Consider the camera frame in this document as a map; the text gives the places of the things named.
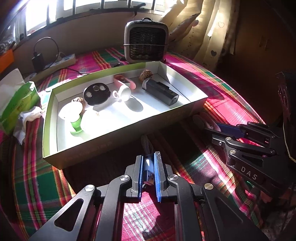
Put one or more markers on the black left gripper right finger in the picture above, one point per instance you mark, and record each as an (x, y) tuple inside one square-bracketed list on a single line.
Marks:
[(201, 212)]

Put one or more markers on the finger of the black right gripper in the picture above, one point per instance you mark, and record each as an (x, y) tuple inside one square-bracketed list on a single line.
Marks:
[(258, 133), (225, 141)]

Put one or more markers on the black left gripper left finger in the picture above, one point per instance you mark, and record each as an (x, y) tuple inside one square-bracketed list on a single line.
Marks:
[(95, 213)]

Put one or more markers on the black rectangular device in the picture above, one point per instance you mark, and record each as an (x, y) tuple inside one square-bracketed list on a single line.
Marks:
[(160, 91)]

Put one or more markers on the brown walnut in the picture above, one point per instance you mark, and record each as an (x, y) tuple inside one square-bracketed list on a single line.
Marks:
[(146, 74), (80, 100)]

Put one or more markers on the white green cardboard box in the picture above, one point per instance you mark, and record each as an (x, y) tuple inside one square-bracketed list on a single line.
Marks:
[(119, 122)]

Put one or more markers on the white green round stand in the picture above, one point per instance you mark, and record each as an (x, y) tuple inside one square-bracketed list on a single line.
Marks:
[(71, 114)]

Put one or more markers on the black round disc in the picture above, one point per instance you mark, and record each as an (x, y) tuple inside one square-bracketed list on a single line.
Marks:
[(96, 94)]

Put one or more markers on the plaid pink green cloth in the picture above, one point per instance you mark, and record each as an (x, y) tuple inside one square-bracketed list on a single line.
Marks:
[(32, 190)]

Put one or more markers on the crumpled white tissue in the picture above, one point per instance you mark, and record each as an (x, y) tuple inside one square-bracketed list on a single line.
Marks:
[(21, 123)]

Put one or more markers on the cream heart curtain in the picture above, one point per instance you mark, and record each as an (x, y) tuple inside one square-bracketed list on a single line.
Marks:
[(201, 31)]

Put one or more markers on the small white desk fan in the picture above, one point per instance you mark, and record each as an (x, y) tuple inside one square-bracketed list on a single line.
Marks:
[(145, 40)]

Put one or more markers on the green tissue pack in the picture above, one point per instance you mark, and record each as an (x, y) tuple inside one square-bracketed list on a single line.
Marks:
[(16, 96)]

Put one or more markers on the white power strip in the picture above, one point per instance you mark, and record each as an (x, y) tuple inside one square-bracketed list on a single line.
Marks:
[(63, 63)]

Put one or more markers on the orange box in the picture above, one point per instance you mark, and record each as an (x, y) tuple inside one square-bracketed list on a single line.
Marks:
[(6, 60)]

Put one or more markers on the black charger with cable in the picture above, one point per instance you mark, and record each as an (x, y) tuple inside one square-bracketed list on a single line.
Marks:
[(39, 63)]

